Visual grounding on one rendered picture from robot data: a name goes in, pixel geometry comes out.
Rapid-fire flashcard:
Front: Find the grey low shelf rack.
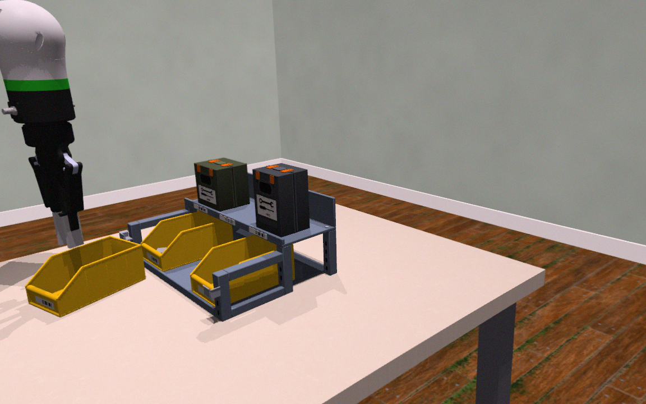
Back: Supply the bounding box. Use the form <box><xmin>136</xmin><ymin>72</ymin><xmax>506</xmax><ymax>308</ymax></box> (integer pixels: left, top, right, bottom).
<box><xmin>119</xmin><ymin>172</ymin><xmax>337</xmax><ymax>322</ymax></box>

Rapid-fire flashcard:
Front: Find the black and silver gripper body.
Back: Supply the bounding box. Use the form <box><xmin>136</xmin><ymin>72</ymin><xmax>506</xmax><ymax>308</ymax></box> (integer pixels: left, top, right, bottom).
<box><xmin>22</xmin><ymin>122</ymin><xmax>75</xmax><ymax>175</ymax></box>

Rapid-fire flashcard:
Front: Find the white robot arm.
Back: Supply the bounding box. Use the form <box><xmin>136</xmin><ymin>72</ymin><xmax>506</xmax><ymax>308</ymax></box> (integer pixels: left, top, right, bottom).
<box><xmin>0</xmin><ymin>0</ymin><xmax>76</xmax><ymax>126</ymax></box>

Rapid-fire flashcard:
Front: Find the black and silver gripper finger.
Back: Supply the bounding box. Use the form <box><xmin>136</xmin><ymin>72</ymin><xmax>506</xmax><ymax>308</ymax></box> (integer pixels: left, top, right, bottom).
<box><xmin>45</xmin><ymin>153</ymin><xmax>84</xmax><ymax>249</ymax></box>
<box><xmin>29</xmin><ymin>155</ymin><xmax>67</xmax><ymax>246</ymax></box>

